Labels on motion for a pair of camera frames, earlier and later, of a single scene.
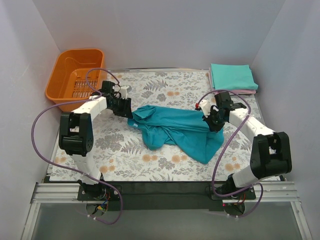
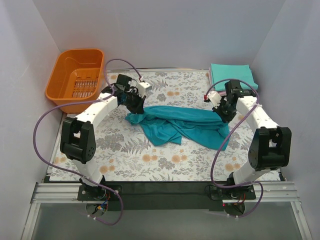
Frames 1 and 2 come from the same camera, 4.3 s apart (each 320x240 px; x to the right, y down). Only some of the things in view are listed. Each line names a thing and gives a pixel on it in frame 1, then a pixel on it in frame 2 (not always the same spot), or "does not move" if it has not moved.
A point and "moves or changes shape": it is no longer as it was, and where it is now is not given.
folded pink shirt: [215, 91] does not move
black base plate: [163, 196] does not move
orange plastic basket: [78, 75] does not move
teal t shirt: [188, 131] moves or changes shape
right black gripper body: [212, 120] -> [225, 114]
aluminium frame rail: [272, 192] does not move
